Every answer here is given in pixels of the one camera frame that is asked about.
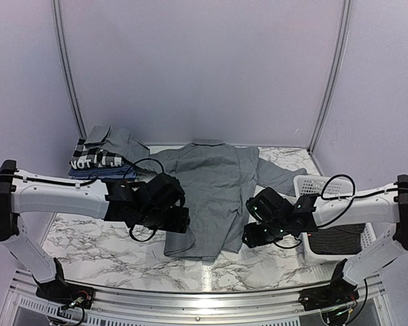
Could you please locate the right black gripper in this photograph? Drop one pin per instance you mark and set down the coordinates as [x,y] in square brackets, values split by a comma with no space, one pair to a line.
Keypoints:
[253,238]

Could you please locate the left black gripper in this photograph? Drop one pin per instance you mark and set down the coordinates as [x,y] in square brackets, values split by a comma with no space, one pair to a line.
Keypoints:
[180,221]

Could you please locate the grey long sleeve shirt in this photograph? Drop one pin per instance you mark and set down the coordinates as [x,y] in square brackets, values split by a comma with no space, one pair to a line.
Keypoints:
[217,179]

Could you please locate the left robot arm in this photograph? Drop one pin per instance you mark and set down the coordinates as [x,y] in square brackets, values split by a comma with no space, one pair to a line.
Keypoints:
[119,200]

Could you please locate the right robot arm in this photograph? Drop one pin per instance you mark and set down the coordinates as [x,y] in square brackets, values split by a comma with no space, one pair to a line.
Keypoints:
[387,204]

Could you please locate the blue folded shirt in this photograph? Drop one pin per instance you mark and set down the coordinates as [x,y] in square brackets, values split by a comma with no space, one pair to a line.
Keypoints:
[87,171]

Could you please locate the white plastic laundry basket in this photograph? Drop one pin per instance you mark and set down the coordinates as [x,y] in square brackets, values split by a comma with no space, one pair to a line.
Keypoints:
[330,197]

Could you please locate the black white plaid shirt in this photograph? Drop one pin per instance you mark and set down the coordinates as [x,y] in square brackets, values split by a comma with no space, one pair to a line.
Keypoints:
[85,158]

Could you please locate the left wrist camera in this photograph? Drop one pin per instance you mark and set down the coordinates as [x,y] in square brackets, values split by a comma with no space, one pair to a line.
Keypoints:
[165,191]

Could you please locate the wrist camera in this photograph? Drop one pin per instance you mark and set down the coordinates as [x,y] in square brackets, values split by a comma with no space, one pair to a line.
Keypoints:
[269,207]
[165,191]

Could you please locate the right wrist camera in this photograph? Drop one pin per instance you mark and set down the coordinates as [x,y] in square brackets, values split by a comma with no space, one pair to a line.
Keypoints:
[269,207]

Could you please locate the aluminium front frame rail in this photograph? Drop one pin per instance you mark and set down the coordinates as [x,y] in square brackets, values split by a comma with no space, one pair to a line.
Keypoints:
[112,306]

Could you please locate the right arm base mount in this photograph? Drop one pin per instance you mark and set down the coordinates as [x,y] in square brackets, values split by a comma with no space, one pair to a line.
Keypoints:
[327,296]

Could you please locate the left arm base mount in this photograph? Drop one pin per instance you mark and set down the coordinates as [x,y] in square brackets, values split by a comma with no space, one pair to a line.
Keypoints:
[65,293]

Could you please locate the right aluminium corner post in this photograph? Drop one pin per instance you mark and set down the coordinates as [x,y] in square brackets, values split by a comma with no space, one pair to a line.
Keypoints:
[340,47]

